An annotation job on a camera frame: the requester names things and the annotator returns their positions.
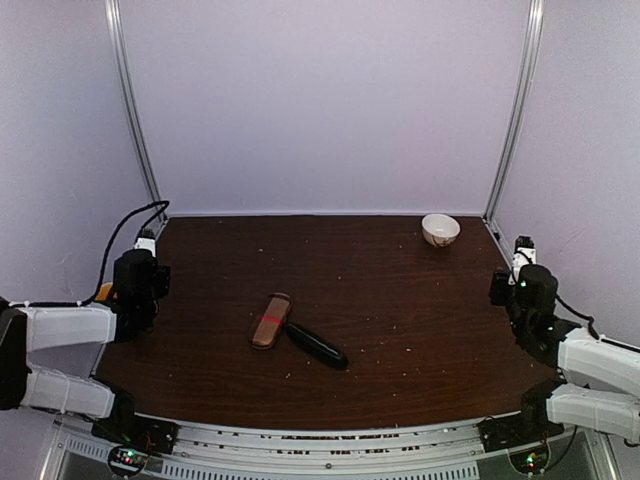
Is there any tan glasses case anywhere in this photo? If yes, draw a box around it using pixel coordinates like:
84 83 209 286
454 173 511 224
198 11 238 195
248 292 292 350

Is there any black glasses case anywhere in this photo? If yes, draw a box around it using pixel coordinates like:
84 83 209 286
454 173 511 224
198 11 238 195
285 323 349 371

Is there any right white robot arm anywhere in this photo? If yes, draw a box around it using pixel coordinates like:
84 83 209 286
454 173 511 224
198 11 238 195
489 264 639 446

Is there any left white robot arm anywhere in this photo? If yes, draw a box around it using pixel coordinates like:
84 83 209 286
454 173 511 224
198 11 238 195
1 249 171 444

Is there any patterned white mug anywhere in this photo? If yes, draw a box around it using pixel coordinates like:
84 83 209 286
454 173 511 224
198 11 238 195
95 282 115 302

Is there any white ceramic bowl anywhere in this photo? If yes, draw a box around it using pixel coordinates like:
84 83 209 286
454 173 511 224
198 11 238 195
421 213 461 248

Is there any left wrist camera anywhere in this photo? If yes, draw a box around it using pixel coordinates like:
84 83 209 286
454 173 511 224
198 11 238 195
134 228 156 257

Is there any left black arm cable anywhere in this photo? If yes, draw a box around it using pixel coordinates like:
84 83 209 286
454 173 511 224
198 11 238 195
9 200 171 309

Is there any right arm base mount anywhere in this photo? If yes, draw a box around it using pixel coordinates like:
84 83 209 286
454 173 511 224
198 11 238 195
476 380 578 478

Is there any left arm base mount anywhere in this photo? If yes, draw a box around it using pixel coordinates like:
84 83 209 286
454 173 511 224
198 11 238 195
90 383 179 479

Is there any front aluminium rail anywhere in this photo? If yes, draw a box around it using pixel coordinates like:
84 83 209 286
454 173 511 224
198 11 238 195
49 399 616 480

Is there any left aluminium corner post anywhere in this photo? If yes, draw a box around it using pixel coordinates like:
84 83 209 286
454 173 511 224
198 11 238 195
104 0 161 201

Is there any aluminium corner post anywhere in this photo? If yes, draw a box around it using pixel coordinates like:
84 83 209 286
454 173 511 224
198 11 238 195
483 0 545 224
104 0 161 201

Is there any right aluminium corner post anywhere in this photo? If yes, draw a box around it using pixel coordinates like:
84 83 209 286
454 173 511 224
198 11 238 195
483 0 545 224

